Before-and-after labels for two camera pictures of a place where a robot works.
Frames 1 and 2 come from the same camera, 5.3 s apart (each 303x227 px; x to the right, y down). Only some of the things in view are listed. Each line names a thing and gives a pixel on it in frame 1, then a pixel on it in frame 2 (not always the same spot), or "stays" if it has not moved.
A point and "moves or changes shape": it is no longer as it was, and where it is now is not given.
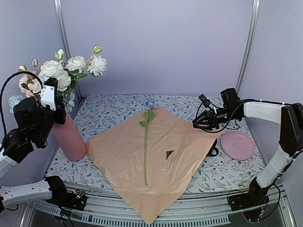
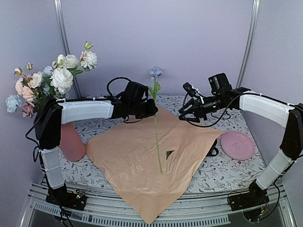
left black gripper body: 44,128 to 141,111
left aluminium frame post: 64,37 stays
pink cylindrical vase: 70,142 stays
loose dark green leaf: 169,153 stays
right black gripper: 211,120 to 197,109
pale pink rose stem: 30,85 to 25,91
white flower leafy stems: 78,66 moves or changes shape
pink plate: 237,145 stays
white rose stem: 55,69 moves or changes shape
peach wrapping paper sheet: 151,158 stays
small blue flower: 151,104 to 156,73
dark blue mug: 214,147 stays
